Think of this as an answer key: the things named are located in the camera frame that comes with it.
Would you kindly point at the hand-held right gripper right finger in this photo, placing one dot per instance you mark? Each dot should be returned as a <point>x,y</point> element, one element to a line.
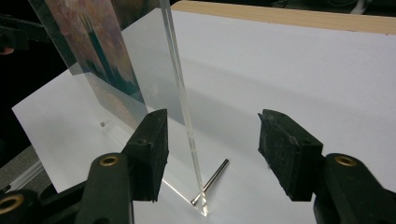
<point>292,161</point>

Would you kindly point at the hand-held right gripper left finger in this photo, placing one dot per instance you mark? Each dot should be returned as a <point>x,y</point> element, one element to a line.
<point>146,161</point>

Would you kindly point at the metal frame pin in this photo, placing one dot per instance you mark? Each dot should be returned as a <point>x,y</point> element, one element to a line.
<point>214,177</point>
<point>103,123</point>

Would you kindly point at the clear acrylic picture frame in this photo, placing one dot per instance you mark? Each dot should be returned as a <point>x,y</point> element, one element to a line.
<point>155,77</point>

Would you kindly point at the colourful picture card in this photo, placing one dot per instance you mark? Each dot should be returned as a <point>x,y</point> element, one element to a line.
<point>93,46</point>

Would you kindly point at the wooden table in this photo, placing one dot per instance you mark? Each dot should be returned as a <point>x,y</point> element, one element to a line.
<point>280,17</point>

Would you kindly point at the white desk leg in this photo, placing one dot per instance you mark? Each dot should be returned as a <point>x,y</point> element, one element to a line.
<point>359,6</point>

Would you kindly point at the aluminium floor rail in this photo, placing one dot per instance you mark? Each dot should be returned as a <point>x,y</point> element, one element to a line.
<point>25,175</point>

